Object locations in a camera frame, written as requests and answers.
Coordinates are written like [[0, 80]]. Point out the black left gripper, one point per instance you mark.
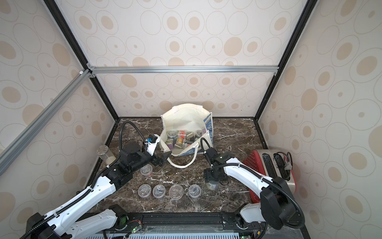
[[157, 161]]

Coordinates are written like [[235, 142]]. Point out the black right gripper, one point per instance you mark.
[[211, 179]]

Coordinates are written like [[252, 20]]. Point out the large clear seed jar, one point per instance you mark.
[[212, 185]]

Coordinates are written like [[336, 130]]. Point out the cream canvas starry night bag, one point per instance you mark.
[[198, 123]]

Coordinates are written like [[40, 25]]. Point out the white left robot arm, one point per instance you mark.
[[132, 157]]

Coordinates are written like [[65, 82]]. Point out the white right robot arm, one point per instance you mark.
[[277, 206]]

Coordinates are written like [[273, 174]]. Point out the red lid seed jar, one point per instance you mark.
[[182, 134]]

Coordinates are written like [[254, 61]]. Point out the red and steel toaster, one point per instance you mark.
[[273, 163]]

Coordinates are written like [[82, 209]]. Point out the silver aluminium crossbar back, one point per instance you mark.
[[185, 69]]

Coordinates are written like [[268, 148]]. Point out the silver aluminium bar left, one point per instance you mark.
[[24, 139]]

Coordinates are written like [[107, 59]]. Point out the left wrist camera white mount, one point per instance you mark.
[[151, 143]]

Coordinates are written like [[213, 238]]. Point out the clear plastic jar by wall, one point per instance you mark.
[[105, 154]]

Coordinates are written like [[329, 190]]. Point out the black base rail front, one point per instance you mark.
[[221, 225]]

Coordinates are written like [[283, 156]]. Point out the black corner frame post left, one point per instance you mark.
[[53, 8]]

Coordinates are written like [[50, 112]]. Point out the black corner frame post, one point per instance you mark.
[[296, 34], [53, 8]]

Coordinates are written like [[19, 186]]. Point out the black corner frame post right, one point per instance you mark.
[[296, 34]]

